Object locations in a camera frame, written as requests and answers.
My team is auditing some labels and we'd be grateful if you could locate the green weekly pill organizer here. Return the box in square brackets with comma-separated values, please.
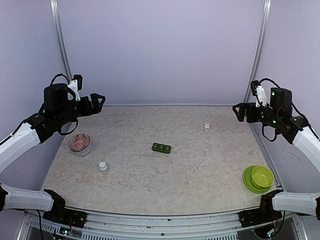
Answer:
[151, 142, 172, 154]

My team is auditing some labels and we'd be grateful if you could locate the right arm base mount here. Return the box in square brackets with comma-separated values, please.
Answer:
[238, 190, 283, 228]

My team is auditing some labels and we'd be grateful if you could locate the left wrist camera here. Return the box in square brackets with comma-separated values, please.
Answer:
[67, 74, 83, 102]

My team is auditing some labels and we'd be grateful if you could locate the red patterned bowl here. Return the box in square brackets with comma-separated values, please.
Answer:
[67, 133, 92, 157]

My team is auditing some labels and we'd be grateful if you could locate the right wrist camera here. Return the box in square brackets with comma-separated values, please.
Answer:
[250, 80, 267, 108]

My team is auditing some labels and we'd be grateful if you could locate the small white pill bottle far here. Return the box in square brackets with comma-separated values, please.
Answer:
[203, 122, 211, 133]

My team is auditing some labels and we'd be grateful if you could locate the aluminium front rail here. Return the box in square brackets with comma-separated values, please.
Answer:
[15, 210, 310, 240]

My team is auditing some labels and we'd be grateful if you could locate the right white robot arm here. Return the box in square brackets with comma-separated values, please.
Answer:
[232, 85, 320, 222]

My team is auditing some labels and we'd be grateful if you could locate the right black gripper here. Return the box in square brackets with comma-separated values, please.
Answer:
[232, 102, 281, 128]

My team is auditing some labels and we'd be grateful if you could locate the green bowl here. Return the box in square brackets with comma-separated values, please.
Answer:
[251, 165, 275, 190]

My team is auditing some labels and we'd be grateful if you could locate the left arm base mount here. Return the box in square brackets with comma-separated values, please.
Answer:
[43, 189, 87, 229]

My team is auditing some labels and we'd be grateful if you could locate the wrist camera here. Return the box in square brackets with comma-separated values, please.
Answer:
[67, 74, 83, 102]
[250, 80, 267, 108]

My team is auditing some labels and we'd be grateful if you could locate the right aluminium corner post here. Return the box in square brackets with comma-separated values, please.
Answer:
[243, 0, 272, 103]

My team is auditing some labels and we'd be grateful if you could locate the green plate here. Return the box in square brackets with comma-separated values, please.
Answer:
[243, 165, 272, 194]

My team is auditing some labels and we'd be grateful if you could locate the aluminium corner post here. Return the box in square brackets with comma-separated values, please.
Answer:
[49, 0, 72, 79]
[243, 0, 272, 103]

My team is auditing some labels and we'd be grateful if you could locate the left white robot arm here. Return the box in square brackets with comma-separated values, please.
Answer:
[0, 83, 106, 223]

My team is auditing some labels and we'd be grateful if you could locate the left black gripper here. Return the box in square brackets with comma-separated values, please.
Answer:
[55, 92, 106, 127]

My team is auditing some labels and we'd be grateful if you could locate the left aluminium corner post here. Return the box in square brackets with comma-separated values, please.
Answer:
[49, 0, 72, 79]

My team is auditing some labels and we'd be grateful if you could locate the left camera cable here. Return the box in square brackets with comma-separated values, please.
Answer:
[49, 73, 71, 87]

